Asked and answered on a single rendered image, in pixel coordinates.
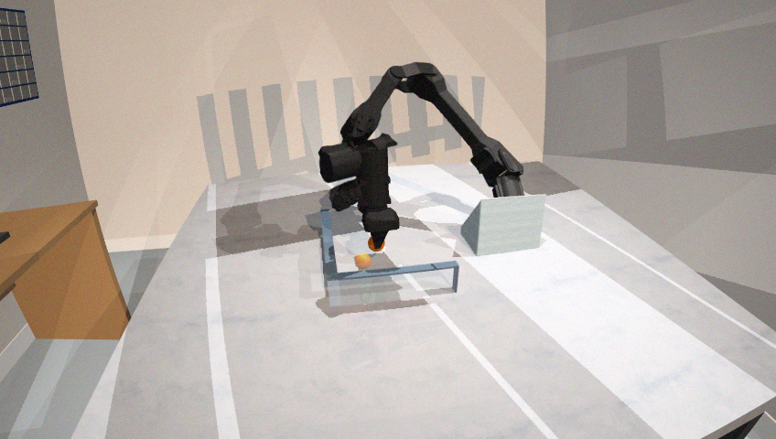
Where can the translucent orange ball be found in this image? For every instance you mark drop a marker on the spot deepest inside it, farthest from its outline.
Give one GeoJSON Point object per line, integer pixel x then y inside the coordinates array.
{"type": "Point", "coordinates": [362, 261]}

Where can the clear l-shaped low wall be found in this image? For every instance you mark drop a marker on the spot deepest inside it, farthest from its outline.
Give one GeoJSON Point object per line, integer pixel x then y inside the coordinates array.
{"type": "Point", "coordinates": [331, 266]}

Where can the brown ball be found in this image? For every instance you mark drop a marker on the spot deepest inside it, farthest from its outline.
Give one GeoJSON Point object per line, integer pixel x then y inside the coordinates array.
{"type": "Point", "coordinates": [371, 245]}

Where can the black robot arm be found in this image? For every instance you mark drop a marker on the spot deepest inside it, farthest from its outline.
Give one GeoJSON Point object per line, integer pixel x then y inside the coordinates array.
{"type": "Point", "coordinates": [358, 155]}

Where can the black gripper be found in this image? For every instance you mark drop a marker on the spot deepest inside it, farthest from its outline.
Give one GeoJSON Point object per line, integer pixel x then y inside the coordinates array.
{"type": "Point", "coordinates": [377, 218]}

